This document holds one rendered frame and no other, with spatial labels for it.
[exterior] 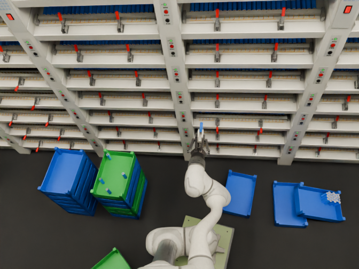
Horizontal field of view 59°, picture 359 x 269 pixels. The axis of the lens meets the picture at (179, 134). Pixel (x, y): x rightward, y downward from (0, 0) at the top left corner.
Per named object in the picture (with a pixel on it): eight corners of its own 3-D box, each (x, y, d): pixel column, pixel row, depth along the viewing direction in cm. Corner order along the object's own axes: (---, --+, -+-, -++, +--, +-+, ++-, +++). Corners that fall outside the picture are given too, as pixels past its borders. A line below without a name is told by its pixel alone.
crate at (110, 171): (125, 200, 193) (121, 196, 186) (94, 197, 196) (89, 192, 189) (136, 157, 208) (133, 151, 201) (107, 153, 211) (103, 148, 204)
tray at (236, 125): (289, 131, 199) (292, 126, 190) (193, 128, 207) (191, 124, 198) (288, 101, 204) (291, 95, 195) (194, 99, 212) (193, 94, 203)
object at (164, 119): (178, 127, 209) (176, 121, 195) (91, 125, 217) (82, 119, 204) (180, 99, 214) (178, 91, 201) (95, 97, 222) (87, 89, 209)
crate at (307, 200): (333, 194, 222) (340, 190, 215) (337, 223, 211) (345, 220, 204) (293, 187, 218) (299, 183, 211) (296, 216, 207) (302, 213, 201)
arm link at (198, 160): (187, 163, 164) (188, 155, 168) (187, 174, 171) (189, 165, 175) (204, 164, 163) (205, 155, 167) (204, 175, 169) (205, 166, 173)
